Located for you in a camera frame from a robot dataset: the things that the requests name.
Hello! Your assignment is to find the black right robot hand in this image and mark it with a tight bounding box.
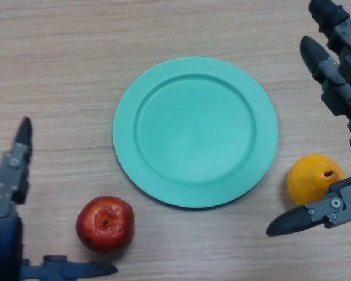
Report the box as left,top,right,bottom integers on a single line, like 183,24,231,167
266,0,351,237

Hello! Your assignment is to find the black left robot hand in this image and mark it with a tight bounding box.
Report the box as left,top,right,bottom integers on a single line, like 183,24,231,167
0,116,118,281

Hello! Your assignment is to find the red apple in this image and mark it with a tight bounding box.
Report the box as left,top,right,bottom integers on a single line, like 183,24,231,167
75,195,136,254

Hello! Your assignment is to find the green round plate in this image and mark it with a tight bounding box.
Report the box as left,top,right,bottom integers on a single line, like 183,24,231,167
112,56,280,209

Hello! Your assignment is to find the yellow orange pear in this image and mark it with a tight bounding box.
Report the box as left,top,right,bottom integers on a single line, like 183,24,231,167
287,154,346,205

